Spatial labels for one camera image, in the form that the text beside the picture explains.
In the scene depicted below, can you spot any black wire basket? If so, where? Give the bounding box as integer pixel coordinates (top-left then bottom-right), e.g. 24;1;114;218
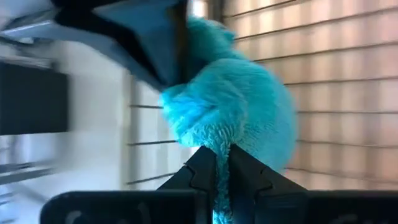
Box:
126;0;398;187

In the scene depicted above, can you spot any black rectangular panel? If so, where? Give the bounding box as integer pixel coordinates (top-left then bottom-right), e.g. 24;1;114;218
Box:
0;61;69;136

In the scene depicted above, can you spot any teal microfiber towel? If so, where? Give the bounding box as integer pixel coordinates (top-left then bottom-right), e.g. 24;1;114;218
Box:
158;16;299;224

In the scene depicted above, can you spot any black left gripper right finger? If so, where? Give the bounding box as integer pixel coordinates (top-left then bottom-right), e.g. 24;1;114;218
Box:
228;143;308;224

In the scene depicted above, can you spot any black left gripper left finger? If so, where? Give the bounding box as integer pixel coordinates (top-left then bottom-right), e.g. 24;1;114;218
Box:
157;144;218;224

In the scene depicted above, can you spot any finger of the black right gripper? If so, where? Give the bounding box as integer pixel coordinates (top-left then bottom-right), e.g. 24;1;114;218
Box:
0;0;164;91
93;0;189;91

